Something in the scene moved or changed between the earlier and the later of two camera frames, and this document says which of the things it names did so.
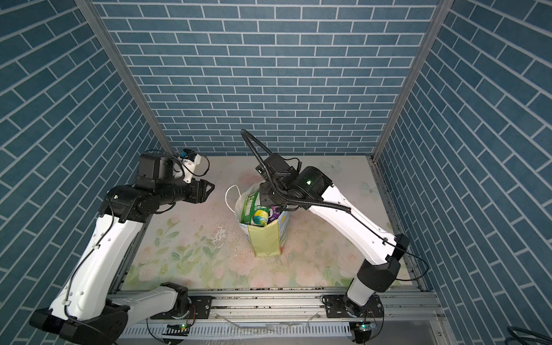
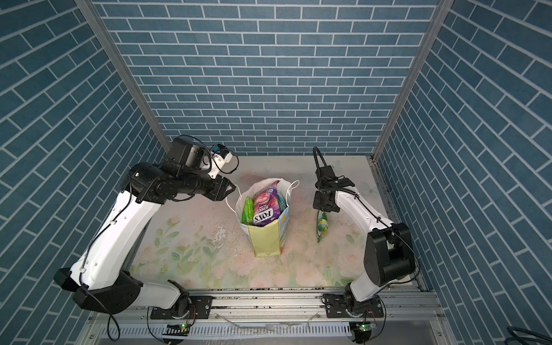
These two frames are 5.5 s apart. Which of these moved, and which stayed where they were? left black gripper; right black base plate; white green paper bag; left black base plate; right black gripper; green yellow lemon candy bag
Moved: right black gripper; green yellow lemon candy bag; left black gripper
Stayed: right black base plate; white green paper bag; left black base plate
